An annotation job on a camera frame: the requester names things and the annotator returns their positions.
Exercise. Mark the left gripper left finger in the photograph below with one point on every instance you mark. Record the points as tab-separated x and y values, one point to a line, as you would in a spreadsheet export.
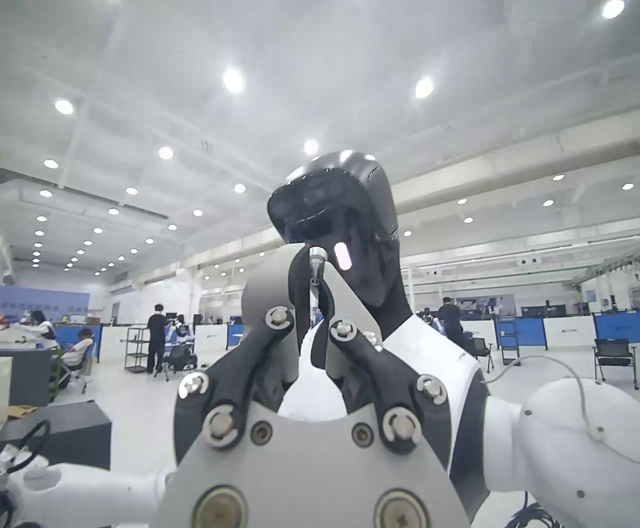
235	365

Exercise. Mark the small metal threaded shaft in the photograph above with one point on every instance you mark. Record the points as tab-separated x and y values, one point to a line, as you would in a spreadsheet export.
317	259

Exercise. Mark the black metal rack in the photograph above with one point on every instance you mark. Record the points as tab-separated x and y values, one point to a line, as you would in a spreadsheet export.
137	350

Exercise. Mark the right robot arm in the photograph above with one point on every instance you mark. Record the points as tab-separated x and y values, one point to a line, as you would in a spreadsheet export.
90	492

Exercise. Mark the dark cabinet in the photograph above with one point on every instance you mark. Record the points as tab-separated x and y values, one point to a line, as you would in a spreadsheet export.
75	435

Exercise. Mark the person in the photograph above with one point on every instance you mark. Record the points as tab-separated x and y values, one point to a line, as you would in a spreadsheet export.
451	320
39	326
157	335
81	346

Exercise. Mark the white partition panel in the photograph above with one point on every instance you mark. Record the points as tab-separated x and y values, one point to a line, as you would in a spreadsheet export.
212	337
570	331

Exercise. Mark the robot body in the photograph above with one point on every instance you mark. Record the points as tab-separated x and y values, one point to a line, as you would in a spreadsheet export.
435	360

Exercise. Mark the blue partition panel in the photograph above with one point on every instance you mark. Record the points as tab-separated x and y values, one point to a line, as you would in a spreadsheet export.
70	335
617	327
520	332

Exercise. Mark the black chair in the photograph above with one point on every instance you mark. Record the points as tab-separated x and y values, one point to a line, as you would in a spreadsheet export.
480	350
615	357

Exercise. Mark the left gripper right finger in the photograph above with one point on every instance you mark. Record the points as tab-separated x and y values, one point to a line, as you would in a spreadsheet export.
380	372

